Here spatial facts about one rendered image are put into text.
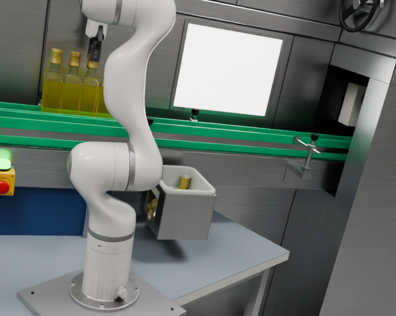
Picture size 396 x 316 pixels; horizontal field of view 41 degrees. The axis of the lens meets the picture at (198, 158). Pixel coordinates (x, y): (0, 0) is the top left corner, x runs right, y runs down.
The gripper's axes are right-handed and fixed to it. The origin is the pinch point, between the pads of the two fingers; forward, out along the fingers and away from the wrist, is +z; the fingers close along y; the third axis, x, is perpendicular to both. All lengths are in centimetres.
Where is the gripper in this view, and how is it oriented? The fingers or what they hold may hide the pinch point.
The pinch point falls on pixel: (93, 54)
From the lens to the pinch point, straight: 177.5
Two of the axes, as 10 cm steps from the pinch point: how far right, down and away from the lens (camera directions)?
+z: -1.9, 9.4, 2.9
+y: 3.6, 3.4, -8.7
